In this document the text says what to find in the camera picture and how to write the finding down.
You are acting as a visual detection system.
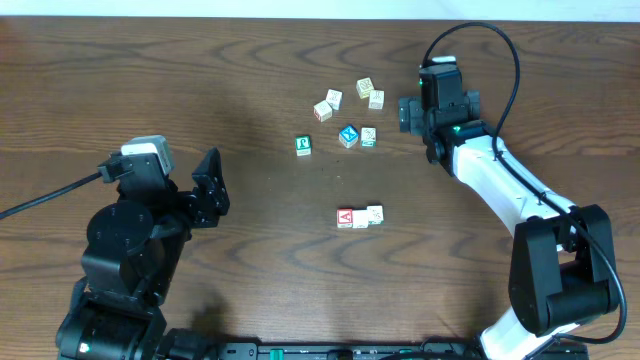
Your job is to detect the red edged white block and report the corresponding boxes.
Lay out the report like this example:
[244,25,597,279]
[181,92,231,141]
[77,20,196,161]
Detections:
[313,100,333,122]

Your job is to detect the green picture block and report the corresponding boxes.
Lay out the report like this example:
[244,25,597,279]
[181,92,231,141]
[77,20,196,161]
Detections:
[367,205,384,225]

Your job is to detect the tan picture block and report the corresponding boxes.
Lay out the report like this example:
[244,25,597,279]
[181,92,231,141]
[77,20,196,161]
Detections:
[368,90,385,110]

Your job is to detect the green letter block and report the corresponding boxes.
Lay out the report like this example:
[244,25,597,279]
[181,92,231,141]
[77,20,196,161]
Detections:
[295,135,312,157]

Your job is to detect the white picture block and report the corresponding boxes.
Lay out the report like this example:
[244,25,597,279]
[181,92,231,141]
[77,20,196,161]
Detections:
[325,89,343,111]

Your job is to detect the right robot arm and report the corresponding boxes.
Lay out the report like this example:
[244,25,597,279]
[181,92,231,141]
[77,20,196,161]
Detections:
[398,91,628,359]

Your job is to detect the yellow picture block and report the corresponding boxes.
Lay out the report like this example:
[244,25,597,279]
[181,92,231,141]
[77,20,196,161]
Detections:
[356,77,375,99]

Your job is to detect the teal picture block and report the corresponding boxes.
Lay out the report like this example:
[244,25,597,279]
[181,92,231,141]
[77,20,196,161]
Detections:
[360,127,377,147]

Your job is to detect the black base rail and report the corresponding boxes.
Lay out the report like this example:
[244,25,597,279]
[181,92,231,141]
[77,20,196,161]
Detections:
[164,327,589,360]

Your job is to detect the blue letter X block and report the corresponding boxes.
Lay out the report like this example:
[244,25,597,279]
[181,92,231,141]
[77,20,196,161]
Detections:
[338,125,359,149]

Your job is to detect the red letter A block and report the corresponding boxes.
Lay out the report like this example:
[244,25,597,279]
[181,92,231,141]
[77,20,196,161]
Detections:
[336,208,353,228]

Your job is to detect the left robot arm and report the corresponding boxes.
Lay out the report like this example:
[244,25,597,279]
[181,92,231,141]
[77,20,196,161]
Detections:
[56,148,230,359]

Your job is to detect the plain white block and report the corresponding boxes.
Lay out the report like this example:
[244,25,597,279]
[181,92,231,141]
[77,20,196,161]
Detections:
[352,209,369,229]

